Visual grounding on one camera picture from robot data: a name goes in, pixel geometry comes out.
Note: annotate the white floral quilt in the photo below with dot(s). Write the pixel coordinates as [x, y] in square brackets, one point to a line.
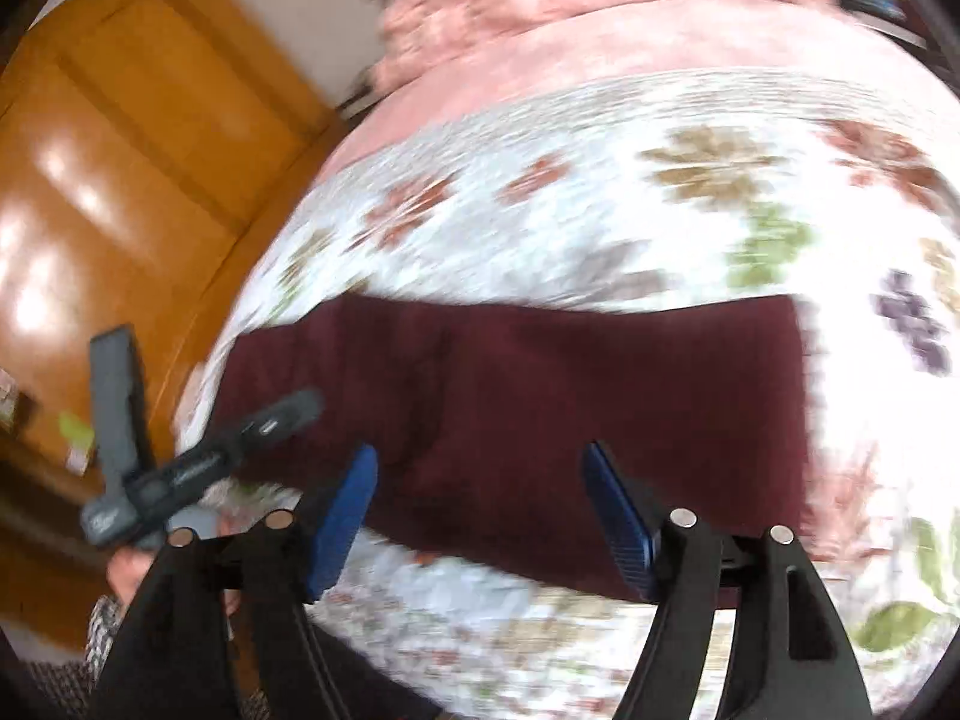
[696, 187]

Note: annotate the checkered garment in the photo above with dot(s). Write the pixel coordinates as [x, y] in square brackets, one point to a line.
[157, 657]

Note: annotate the orange wooden wardrobe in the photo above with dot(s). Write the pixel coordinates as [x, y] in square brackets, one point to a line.
[151, 150]

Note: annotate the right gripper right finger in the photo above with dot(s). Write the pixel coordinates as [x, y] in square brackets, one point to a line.
[789, 655]

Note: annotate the maroon pants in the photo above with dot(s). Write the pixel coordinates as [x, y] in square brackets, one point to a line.
[479, 415]

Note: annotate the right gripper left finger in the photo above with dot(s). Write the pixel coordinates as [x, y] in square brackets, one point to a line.
[286, 561]

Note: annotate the pink bed sheet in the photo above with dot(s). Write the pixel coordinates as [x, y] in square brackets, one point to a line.
[629, 40]

